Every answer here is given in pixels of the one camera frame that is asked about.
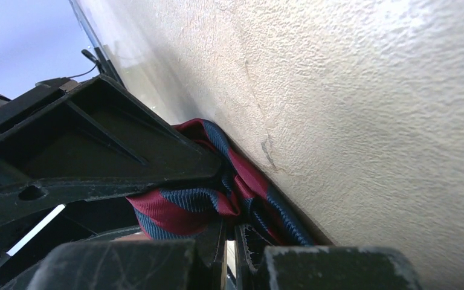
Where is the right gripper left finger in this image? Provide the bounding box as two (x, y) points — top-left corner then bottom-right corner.
(27, 222), (227, 289)

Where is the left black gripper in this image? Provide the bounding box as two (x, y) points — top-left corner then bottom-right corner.
(0, 76), (221, 289)

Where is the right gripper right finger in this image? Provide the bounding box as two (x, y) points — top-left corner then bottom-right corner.
(235, 225), (422, 289)

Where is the red navy striped tie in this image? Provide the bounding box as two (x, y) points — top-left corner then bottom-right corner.
(127, 118), (316, 246)

